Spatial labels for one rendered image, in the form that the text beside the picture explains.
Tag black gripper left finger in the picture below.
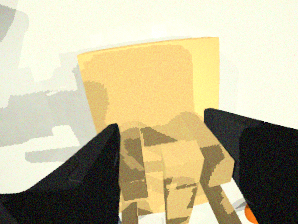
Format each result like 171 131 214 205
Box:
0 123 121 224

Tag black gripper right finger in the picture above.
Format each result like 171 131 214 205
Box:
204 108 298 224

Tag orange ball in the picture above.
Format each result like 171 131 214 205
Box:
243 204 258 224

